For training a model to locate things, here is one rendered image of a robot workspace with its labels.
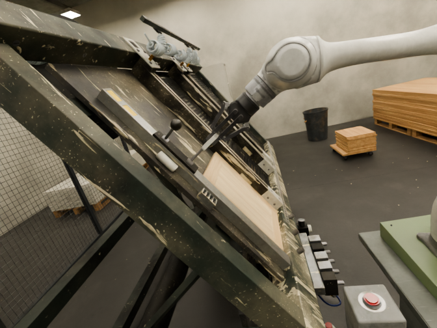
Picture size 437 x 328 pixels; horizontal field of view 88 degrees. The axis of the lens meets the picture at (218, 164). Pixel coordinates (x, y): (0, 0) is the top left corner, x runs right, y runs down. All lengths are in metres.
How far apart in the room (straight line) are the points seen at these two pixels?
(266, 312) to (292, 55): 0.68
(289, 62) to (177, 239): 0.51
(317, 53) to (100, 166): 0.57
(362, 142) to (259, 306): 3.72
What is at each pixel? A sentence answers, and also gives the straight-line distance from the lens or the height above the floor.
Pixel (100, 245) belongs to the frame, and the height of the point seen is 0.79.
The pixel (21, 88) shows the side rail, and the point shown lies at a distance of 0.72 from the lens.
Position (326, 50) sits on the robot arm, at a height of 1.64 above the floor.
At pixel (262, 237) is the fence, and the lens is 0.94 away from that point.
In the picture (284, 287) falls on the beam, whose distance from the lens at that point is 0.99.
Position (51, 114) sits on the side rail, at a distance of 0.68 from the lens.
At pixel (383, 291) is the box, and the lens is 0.94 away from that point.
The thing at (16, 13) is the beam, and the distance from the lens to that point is 0.86.
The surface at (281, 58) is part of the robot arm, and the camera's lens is 0.53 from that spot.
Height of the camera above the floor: 1.62
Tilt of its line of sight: 18 degrees down
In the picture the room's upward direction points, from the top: 14 degrees counter-clockwise
